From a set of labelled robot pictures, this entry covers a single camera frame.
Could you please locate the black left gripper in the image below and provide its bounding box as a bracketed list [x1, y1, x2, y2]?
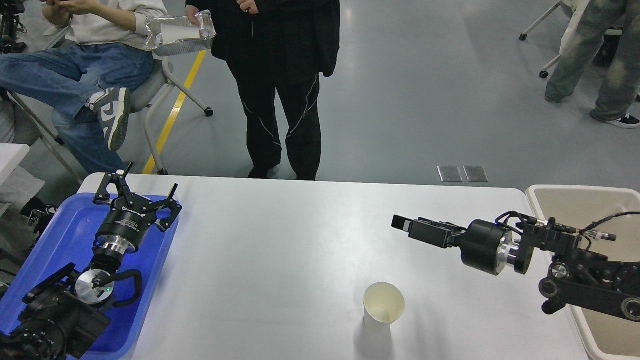
[92, 162, 183, 253]

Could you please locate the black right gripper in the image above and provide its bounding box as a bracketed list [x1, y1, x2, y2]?
[391, 215, 514, 276]

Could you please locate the white paper cup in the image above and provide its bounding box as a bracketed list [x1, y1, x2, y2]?
[160, 23, 201, 45]
[363, 282, 406, 331]

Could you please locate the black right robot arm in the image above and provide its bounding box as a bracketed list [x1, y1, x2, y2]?
[391, 210, 640, 322]

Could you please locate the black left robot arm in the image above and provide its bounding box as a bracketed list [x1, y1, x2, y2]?
[1, 171, 182, 360]

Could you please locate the left metal floor plate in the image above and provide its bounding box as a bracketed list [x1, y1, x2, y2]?
[437, 165, 463, 183]

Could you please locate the metal floor plate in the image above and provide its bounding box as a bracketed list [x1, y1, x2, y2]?
[437, 165, 463, 183]
[462, 165, 490, 183]

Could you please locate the right metal floor plate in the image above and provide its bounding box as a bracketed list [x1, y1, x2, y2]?
[462, 165, 490, 183]

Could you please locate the grey rolling chair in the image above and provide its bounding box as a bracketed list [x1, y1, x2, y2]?
[8, 57, 214, 184]

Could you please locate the black sneaker left edge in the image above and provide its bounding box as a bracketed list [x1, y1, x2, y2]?
[20, 196, 58, 236]

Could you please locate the seated person in jeans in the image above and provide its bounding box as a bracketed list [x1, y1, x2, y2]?
[0, 0, 168, 174]

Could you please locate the aluminium foil tray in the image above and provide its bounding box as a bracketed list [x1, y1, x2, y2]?
[142, 10, 217, 57]

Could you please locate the white paper cup in tray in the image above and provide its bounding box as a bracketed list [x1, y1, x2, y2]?
[160, 23, 201, 45]

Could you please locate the standing person in black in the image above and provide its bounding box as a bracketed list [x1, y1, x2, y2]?
[184, 0, 341, 181]

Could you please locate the black tripod equipment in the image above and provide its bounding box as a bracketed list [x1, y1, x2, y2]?
[0, 0, 27, 54]

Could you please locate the beige plastic bin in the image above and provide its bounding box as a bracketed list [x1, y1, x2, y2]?
[526, 185, 639, 360]

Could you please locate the person in green trousers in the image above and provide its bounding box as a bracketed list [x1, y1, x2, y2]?
[544, 0, 640, 129]

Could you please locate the white chair far right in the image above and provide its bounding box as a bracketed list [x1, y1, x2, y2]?
[518, 0, 625, 80]

